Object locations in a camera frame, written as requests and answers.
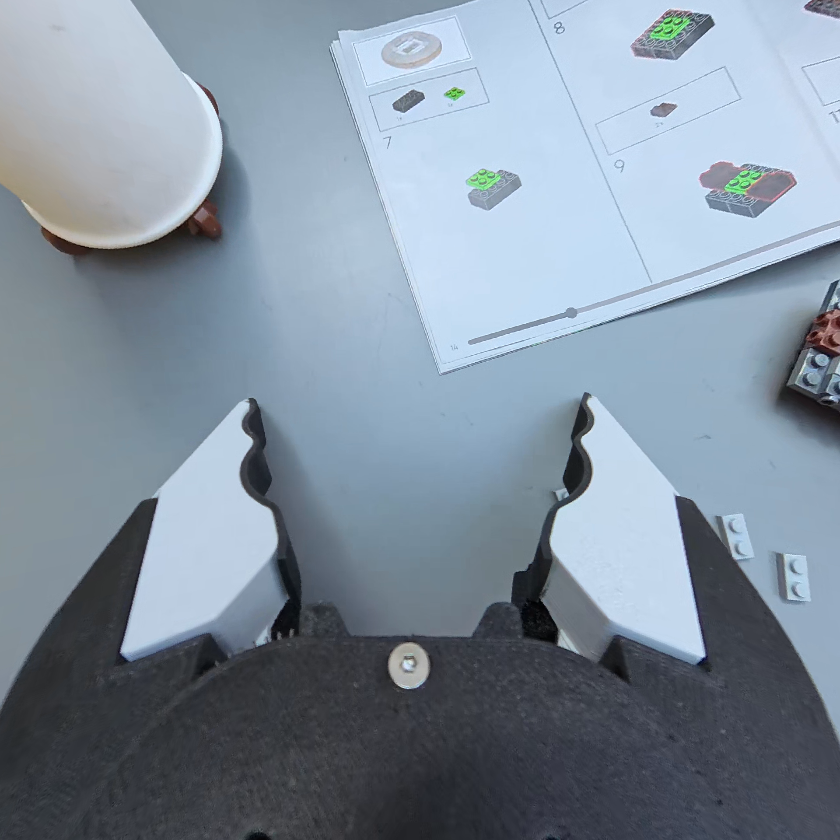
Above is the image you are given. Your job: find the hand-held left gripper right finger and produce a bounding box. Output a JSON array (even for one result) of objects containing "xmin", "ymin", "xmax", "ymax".
[{"xmin": 512, "ymin": 392, "xmax": 707, "ymax": 665}]

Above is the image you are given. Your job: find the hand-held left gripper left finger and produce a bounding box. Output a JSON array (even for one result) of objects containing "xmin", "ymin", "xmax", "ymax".
[{"xmin": 120, "ymin": 397, "xmax": 304, "ymax": 661}]

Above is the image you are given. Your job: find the grey and brown brick assembly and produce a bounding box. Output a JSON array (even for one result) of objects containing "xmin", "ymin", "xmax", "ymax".
[{"xmin": 785, "ymin": 279, "xmax": 840, "ymax": 413}]

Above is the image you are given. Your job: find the white instruction booklet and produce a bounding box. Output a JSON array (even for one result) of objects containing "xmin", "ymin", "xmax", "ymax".
[{"xmin": 330, "ymin": 0, "xmax": 840, "ymax": 376}]

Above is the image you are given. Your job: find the white paper cup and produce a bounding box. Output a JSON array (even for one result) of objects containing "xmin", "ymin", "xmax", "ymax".
[{"xmin": 0, "ymin": 0, "xmax": 224, "ymax": 250}]

